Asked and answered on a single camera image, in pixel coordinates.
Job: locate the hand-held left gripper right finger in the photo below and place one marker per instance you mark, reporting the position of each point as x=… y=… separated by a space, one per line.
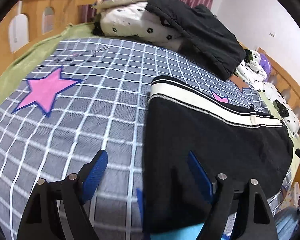
x=199 y=172

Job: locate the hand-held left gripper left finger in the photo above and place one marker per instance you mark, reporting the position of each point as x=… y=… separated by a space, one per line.
x=97 y=170

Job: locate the black pants with white waistband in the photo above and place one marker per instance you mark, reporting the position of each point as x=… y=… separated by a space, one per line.
x=214 y=135

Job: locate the grey checkered star bed sheet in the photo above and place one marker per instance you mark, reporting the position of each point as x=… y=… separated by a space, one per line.
x=90 y=120

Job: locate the person's leg in jeans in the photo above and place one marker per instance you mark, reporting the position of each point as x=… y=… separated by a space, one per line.
x=287 y=222

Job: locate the purple plush toy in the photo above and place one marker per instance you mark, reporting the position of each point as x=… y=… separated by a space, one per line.
x=264 y=62

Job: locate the green blanket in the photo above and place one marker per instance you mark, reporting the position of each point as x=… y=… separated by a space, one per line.
x=27 y=55

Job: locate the black garment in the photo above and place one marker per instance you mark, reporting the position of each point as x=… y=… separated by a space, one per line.
x=202 y=30

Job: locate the white floral quilt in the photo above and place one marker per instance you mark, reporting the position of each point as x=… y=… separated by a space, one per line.
x=130 y=20

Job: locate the wooden bed frame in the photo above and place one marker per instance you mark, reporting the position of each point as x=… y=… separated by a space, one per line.
x=32 y=7

